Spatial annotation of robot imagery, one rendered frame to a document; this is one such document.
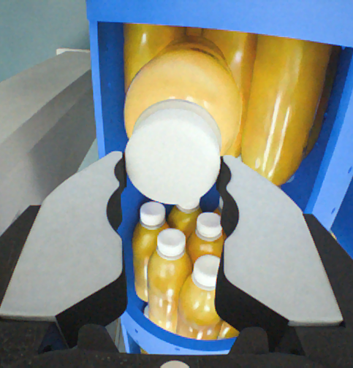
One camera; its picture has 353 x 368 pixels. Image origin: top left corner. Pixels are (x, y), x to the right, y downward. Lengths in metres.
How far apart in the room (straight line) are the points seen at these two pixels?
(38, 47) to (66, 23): 0.18
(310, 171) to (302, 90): 0.17
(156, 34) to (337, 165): 0.21
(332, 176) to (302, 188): 0.21
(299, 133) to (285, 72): 0.06
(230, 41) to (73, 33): 1.22
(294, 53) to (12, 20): 1.44
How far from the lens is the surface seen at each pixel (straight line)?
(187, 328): 0.44
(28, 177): 0.58
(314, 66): 0.28
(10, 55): 1.62
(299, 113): 0.28
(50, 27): 1.51
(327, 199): 0.25
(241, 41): 0.30
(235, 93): 0.16
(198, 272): 0.36
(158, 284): 0.43
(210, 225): 0.43
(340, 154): 0.23
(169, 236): 0.41
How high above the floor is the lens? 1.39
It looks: 57 degrees down
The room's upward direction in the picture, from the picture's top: 180 degrees counter-clockwise
